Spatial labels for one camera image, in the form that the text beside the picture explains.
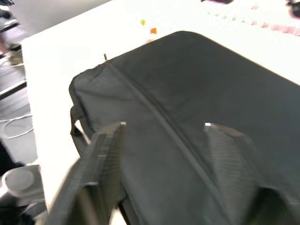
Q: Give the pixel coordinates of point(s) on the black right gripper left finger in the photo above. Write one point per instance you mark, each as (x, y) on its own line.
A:
(93, 178)

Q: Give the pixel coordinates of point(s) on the yellow green sticker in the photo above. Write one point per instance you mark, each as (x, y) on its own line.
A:
(143, 22)

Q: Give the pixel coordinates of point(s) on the orange sticker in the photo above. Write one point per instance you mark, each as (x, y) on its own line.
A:
(153, 30)

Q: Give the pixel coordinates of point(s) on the black laptop bag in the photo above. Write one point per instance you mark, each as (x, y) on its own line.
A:
(211, 89)

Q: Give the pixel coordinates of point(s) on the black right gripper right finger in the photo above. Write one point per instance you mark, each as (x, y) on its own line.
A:
(234, 168)

